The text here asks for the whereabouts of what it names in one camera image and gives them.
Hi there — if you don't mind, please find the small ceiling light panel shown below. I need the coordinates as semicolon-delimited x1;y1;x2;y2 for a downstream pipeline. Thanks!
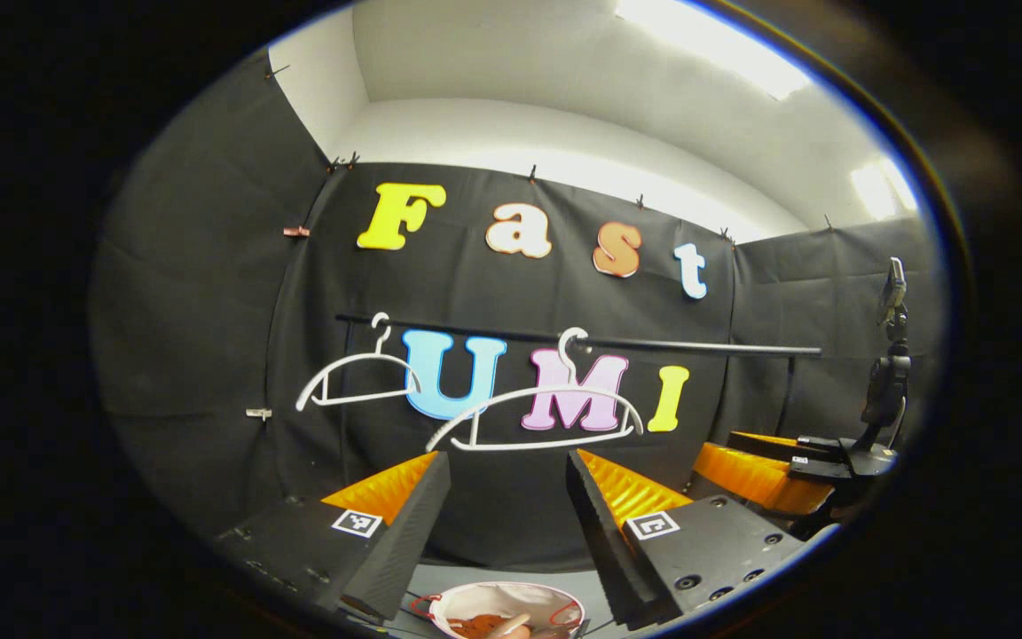
848;155;920;221

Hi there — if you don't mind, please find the white plastic hanger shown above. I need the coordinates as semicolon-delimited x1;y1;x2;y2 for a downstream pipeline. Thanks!
426;327;645;453
295;312;423;413

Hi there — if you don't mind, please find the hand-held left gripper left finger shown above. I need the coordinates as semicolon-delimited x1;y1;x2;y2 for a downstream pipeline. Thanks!
214;450;452;622

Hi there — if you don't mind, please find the large ceiling light panel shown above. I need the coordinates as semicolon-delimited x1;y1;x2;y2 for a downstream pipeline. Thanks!
615;0;814;100

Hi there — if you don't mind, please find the black clothes rack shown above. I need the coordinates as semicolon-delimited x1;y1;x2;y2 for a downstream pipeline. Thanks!
336;312;823;462

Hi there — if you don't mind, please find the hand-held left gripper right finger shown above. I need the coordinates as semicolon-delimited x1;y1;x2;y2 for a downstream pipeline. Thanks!
564;448;818;629

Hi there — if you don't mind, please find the black backdrop cloth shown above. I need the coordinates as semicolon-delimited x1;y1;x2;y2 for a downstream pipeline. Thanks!
88;49;931;569

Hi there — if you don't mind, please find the white laundry hamper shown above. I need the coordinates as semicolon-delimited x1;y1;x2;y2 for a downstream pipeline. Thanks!
411;581;586;639

